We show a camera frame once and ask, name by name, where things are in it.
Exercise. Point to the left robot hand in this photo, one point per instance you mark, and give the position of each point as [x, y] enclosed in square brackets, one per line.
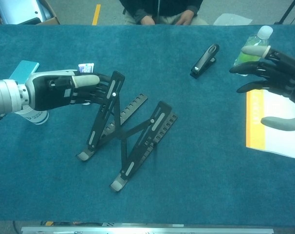
[47, 97]

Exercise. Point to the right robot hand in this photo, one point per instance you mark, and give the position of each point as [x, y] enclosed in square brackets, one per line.
[279, 73]

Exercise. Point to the black folding laptop stand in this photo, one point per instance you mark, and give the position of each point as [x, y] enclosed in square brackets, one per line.
[126, 132]

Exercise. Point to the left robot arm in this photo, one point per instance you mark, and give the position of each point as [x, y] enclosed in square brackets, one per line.
[6, 95]

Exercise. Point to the round paper clip canister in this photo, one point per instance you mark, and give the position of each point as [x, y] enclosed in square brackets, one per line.
[33, 117]

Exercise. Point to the light blue smartphone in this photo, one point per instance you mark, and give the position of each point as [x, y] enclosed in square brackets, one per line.
[23, 69]

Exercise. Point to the clear bottle green liquid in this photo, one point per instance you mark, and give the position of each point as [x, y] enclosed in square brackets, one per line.
[253, 42]

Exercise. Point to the purple white toothpaste tube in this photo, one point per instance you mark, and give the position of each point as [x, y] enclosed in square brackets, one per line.
[86, 67]

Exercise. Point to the black tripod leg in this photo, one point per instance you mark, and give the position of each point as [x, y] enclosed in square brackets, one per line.
[287, 12]

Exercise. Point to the yellow white Lexicon notebook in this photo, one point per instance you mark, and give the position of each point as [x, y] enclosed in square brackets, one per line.
[271, 139]

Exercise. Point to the black stapler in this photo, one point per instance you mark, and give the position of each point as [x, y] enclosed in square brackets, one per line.
[206, 59]

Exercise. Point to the cardboard box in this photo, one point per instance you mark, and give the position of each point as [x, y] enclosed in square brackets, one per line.
[51, 19]

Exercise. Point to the blue carpet table cloth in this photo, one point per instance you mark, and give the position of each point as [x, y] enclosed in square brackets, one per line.
[162, 36]

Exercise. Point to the yellow plastic item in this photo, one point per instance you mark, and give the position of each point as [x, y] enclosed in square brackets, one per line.
[49, 223]

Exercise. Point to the seated person dark jacket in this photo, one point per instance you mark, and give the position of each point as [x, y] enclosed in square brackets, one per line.
[162, 7]

